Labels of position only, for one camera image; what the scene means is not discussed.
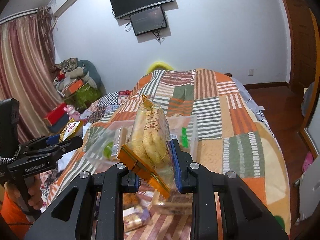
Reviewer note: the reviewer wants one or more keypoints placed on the striped red brown curtain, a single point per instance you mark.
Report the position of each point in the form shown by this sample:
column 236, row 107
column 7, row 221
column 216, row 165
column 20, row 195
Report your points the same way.
column 25, row 75

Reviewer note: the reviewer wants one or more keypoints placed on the white curtain rail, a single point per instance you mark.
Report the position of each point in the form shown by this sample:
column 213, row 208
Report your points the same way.
column 20, row 15

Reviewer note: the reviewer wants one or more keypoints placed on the pink plush toy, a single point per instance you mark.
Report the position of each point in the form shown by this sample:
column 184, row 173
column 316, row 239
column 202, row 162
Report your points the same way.
column 71, row 111

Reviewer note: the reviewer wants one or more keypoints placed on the red box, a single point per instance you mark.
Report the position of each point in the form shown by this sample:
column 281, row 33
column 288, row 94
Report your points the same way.
column 56, row 113

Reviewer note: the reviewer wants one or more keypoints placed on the yellow round object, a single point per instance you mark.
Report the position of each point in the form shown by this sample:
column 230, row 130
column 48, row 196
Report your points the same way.
column 160, row 65

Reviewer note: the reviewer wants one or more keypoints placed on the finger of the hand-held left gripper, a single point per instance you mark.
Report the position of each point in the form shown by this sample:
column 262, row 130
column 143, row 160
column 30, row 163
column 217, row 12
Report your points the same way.
column 70, row 146
column 53, row 139

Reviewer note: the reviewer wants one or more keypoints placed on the person's left forearm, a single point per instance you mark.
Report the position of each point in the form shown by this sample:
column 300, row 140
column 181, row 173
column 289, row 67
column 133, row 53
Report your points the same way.
column 10, row 212

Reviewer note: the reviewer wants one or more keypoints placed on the white wall socket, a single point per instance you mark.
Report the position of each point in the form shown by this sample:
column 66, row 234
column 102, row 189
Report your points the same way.
column 251, row 72

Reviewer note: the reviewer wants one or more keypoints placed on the floral cloth bundle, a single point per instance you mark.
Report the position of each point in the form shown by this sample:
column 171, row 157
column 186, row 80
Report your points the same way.
column 67, row 64

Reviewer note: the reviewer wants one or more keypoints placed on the orange-edged clear bread bag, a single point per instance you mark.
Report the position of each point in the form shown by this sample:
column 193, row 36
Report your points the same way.
column 150, row 140

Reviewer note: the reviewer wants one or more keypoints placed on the person's left hand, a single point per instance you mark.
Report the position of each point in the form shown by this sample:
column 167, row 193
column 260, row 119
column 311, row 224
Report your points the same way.
column 35, row 195

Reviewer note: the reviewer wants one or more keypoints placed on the white panel with stickers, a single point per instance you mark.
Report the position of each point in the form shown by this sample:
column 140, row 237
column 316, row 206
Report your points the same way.
column 310, row 190

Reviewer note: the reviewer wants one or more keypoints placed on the grey plush toy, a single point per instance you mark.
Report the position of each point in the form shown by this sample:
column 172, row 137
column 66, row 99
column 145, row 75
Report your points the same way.
column 77, row 73

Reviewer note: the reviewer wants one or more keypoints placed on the yellow snack packet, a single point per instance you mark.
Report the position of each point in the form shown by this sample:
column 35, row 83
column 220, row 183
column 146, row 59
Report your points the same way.
column 71, row 128

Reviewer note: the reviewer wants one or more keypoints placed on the lime green jelly cup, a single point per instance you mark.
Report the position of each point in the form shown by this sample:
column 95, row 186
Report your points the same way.
column 109, row 151

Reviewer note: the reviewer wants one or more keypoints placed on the green-edged clear snack bag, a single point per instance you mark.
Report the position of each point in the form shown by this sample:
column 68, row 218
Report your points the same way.
column 184, row 137

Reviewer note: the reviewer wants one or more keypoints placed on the small black wall monitor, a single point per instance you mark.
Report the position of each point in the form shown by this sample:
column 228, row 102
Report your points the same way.
column 147, row 20

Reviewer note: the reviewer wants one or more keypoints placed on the tan cake box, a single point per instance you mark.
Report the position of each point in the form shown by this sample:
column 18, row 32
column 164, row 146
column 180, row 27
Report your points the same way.
column 172, row 202

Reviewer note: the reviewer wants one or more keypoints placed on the orange striped patchwork blanket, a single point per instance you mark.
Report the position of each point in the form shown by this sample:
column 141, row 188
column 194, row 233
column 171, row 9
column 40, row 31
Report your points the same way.
column 237, row 135

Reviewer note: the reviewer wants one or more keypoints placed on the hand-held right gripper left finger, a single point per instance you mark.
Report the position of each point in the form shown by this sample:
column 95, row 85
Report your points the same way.
column 133, row 183

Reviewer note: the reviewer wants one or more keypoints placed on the clear plastic container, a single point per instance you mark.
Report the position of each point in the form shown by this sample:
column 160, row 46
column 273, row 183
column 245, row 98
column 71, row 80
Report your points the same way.
column 100, row 140

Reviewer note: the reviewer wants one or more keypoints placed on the orange cardboard box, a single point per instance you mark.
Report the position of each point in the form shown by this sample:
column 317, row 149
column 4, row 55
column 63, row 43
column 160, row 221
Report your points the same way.
column 73, row 87

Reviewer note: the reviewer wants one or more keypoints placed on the pink slipper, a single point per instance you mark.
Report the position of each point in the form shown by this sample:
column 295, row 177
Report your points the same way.
column 307, row 162

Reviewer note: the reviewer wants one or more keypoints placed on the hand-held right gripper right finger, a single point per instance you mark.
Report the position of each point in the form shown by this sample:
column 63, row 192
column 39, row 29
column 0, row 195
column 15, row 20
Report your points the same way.
column 178, row 175

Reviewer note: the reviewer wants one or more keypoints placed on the wooden door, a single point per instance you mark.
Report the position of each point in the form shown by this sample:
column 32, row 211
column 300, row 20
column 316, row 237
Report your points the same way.
column 300, row 42

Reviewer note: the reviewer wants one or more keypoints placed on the long brown wafer pack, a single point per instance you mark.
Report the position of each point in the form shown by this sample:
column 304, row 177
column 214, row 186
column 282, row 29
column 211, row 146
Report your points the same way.
column 133, row 215

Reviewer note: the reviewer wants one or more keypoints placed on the grey printed bed sheet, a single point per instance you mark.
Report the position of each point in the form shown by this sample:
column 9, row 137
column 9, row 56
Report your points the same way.
column 252, row 100

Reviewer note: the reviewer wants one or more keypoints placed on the floral checked quilt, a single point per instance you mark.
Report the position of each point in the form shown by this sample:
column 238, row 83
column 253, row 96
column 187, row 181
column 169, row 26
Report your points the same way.
column 105, row 102

